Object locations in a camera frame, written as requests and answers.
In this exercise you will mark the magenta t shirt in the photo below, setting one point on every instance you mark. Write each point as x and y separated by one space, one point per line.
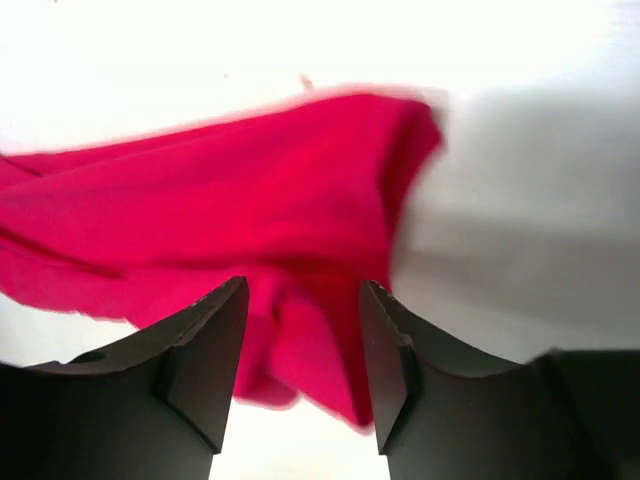
304 203

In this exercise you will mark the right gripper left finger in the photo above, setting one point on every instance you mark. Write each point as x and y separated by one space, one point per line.
153 405

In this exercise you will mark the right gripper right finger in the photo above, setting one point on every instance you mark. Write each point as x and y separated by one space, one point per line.
443 409

